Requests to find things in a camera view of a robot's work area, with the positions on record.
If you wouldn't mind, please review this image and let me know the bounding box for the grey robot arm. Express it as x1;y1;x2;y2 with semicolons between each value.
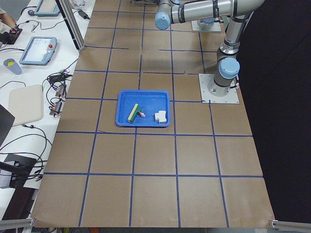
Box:
155;0;264;97
155;0;219;30

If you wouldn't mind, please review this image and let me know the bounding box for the white circuit breaker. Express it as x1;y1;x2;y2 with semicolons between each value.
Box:
154;110;167;124

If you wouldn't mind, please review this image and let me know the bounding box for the blue plastic tray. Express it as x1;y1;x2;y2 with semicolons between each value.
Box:
115;90;171;128

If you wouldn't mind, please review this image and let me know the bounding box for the green yellow terminal block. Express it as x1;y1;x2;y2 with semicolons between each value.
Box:
127;103;145;123

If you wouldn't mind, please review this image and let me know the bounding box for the black power adapter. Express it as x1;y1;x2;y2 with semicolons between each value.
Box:
78;9;90;19

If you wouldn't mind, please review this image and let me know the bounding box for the beige pad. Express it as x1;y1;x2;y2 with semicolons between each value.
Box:
8;84;44;126

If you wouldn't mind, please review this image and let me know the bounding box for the near teach pendant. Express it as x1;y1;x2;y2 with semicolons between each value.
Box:
19;36;57;66

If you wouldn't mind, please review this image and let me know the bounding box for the teach pendant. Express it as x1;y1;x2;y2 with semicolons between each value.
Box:
19;36;57;66
34;0;60;17

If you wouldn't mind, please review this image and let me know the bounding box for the grey cup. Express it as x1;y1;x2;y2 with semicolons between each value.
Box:
3;58;22;75

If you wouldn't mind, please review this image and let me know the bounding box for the far teach pendant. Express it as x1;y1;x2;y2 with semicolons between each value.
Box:
34;0;60;17

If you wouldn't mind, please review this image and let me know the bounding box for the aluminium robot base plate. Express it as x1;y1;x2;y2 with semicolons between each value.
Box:
199;74;240;104

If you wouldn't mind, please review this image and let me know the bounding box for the aluminium frame post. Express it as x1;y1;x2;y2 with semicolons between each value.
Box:
55;0;85;50

